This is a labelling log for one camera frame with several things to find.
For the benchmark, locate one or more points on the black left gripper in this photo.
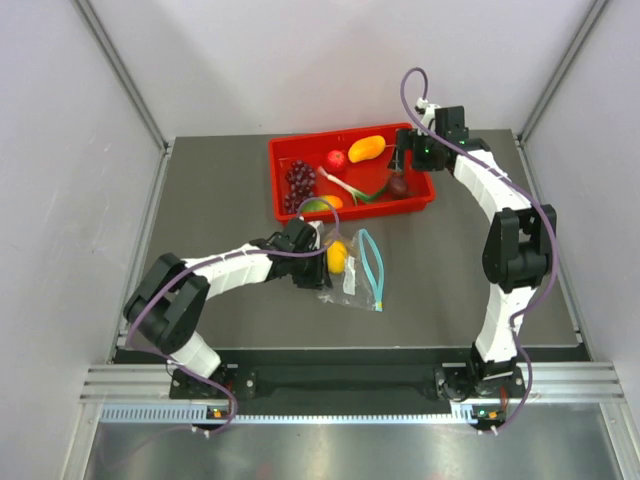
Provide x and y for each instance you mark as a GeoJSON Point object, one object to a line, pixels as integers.
{"type": "Point", "coordinates": [319, 277]}

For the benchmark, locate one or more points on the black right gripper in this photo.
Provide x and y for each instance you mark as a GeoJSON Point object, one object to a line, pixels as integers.
{"type": "Point", "coordinates": [409, 140]}

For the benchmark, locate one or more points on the yellow fake corn cob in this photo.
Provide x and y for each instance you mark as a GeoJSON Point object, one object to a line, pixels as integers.
{"type": "Point", "coordinates": [367, 148]}

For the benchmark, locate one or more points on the yellow fake lemon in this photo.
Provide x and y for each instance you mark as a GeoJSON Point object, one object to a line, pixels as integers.
{"type": "Point", "coordinates": [337, 256]}

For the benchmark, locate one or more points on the clear zip top bag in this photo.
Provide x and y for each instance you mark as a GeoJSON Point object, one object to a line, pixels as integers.
{"type": "Point", "coordinates": [361, 285]}

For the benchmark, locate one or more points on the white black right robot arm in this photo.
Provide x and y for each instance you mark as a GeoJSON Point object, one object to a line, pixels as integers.
{"type": "Point", "coordinates": [517, 254]}

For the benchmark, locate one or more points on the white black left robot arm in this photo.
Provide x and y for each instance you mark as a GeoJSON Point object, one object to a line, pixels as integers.
{"type": "Point", "coordinates": [166, 306]}

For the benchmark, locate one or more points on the green fake scallion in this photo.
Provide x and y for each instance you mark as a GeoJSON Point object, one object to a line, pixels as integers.
{"type": "Point", "coordinates": [356, 194]}

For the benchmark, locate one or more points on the red fake strawberry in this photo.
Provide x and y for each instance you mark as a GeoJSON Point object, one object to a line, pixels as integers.
{"type": "Point", "coordinates": [336, 161]}

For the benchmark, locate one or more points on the yellow green fake mango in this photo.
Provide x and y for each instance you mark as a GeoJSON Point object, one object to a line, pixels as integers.
{"type": "Point", "coordinates": [322, 203]}

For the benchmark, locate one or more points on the dark red fake grapes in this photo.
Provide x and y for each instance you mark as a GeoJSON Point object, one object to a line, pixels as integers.
{"type": "Point", "coordinates": [301, 183]}

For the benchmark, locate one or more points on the red plastic tray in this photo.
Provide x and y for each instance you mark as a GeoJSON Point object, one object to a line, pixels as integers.
{"type": "Point", "coordinates": [368, 176]}

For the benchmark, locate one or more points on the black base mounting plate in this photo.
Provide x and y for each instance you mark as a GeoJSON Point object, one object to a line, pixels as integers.
{"type": "Point", "coordinates": [253, 382]}

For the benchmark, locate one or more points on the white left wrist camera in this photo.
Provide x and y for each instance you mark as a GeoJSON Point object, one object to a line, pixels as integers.
{"type": "Point", "coordinates": [319, 231]}

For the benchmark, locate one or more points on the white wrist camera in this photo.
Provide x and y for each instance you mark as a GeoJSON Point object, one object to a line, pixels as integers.
{"type": "Point", "coordinates": [319, 231]}
{"type": "Point", "coordinates": [426, 113]}

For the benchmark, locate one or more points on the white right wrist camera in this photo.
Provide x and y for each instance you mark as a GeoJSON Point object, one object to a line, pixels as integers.
{"type": "Point", "coordinates": [426, 113]}

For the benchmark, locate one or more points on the grey slotted cable duct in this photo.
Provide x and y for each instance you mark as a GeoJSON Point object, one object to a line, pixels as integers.
{"type": "Point", "coordinates": [202, 414]}

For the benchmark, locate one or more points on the right aluminium frame post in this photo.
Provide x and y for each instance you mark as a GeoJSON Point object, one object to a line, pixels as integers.
{"type": "Point", "coordinates": [586, 26]}

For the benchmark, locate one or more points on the aluminium frame post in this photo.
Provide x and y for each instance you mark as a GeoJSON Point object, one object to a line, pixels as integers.
{"type": "Point", "coordinates": [118, 67]}
{"type": "Point", "coordinates": [586, 26]}

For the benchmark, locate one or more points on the left aluminium frame post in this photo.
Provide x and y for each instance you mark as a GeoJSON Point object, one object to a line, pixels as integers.
{"type": "Point", "coordinates": [118, 67]}

